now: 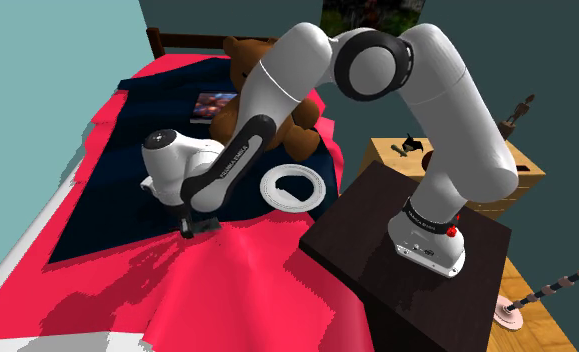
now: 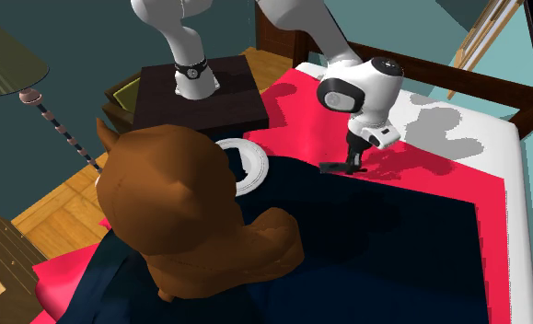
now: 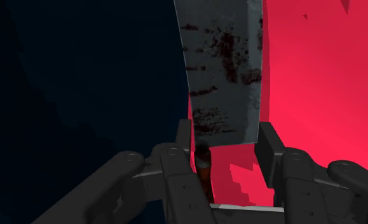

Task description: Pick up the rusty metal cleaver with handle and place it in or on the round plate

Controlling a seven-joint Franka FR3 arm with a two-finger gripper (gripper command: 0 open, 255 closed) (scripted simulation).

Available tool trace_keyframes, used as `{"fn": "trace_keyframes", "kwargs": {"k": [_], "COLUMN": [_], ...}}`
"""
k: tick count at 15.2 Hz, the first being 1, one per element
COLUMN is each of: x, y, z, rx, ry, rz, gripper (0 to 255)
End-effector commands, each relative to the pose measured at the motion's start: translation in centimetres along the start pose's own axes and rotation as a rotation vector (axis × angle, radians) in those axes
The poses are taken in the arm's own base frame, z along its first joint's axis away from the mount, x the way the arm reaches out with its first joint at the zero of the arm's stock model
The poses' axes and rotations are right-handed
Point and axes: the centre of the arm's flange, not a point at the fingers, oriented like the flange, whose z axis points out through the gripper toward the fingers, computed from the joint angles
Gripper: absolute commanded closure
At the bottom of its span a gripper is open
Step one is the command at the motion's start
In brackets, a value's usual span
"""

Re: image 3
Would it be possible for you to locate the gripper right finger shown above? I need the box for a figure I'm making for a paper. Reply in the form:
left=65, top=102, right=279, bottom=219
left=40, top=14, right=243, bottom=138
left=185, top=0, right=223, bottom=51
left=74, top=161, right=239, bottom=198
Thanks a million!
left=254, top=122, right=368, bottom=224

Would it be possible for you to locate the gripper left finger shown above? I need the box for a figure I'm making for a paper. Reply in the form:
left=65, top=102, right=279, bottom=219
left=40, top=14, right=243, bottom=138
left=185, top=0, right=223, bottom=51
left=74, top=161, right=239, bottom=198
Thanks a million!
left=31, top=118, right=217, bottom=224

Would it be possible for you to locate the rusty grey cleaver knife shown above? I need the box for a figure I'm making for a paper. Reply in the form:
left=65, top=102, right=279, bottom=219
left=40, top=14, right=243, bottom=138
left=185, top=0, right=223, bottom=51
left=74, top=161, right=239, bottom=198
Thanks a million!
left=174, top=0, right=264, bottom=204

